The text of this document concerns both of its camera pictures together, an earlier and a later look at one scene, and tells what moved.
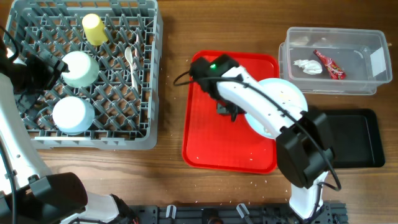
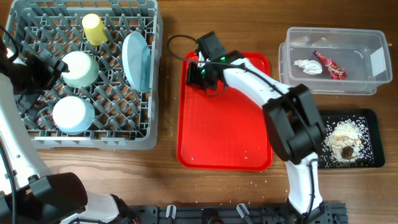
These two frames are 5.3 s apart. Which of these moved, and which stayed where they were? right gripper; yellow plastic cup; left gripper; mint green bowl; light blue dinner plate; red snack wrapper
Moved: right gripper; light blue dinner plate
Stayed: mint green bowl; red snack wrapper; left gripper; yellow plastic cup
